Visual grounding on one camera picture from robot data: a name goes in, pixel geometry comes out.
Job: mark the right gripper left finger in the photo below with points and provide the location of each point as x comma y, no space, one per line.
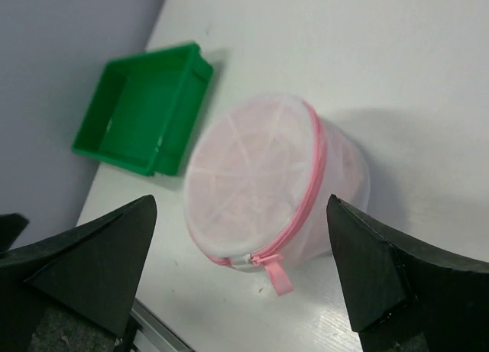
74,291

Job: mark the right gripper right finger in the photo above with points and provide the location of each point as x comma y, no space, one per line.
403,294

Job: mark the pink garment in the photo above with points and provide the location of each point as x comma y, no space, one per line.
248,184

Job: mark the green plastic tray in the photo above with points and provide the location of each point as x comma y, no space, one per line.
144,109

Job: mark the aluminium rail frame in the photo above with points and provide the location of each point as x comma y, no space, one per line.
151,334

